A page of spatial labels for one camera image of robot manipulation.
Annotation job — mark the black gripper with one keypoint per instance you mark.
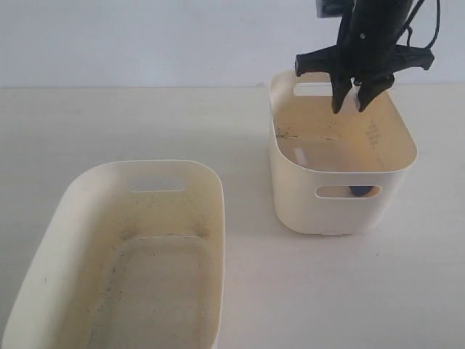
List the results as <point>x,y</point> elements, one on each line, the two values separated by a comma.
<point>366,49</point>

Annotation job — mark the blue-capped tube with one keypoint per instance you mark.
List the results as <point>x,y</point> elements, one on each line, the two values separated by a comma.
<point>361,191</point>

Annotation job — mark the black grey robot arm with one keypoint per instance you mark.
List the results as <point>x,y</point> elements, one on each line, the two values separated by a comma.
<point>411,6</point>

